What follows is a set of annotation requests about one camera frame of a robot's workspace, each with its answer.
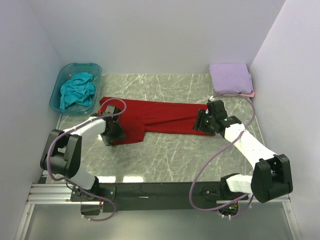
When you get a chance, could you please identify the red t-shirt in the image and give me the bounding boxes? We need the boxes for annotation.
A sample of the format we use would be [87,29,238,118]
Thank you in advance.
[113,99,209,145]

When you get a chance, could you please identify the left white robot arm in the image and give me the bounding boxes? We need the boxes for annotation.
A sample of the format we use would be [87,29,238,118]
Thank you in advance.
[40,105,125,201]

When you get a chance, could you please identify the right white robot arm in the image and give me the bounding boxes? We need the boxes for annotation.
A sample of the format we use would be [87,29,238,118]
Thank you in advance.
[193,97,293,203]

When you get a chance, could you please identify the folded pink t-shirt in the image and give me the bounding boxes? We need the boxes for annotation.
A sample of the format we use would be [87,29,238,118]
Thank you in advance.
[246,91,255,98]

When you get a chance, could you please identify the folded lilac t-shirt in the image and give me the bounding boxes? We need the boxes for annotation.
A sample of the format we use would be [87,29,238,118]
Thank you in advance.
[209,63,253,94]

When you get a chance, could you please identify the teal crumpled t-shirt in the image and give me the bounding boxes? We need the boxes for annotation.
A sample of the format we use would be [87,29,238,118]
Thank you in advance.
[59,72,96,110]

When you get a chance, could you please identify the teal plastic basket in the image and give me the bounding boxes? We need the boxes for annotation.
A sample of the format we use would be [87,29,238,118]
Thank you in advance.
[49,63,102,116]

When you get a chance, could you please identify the black base beam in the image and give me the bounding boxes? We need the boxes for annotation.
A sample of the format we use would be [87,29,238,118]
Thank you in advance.
[70,181,250,213]

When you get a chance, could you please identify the aluminium frame rail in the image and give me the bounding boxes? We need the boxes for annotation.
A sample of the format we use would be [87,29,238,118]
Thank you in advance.
[27,172,76,204]

